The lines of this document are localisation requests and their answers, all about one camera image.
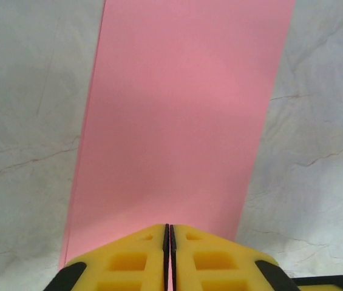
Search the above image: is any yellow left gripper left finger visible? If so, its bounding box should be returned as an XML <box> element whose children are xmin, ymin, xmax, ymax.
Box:
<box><xmin>43</xmin><ymin>223</ymin><xmax>171</xmax><ymax>291</ymax></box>

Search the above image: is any pink paper sheet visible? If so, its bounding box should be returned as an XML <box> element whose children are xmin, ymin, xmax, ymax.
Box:
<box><xmin>58</xmin><ymin>0</ymin><xmax>296</xmax><ymax>270</ymax></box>

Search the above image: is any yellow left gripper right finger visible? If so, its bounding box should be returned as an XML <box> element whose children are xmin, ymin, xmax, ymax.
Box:
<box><xmin>169</xmin><ymin>224</ymin><xmax>299</xmax><ymax>291</ymax></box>

